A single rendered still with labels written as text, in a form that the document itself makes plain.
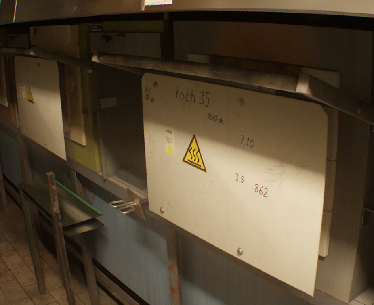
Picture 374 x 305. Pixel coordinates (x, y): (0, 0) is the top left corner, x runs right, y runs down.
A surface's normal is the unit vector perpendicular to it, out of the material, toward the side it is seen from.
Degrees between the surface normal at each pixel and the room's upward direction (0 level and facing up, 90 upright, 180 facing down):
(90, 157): 90
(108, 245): 90
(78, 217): 0
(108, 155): 90
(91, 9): 80
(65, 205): 0
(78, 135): 90
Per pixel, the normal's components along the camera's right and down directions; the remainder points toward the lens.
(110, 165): 0.62, 0.22
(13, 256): -0.03, -0.95
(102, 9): -0.77, 0.04
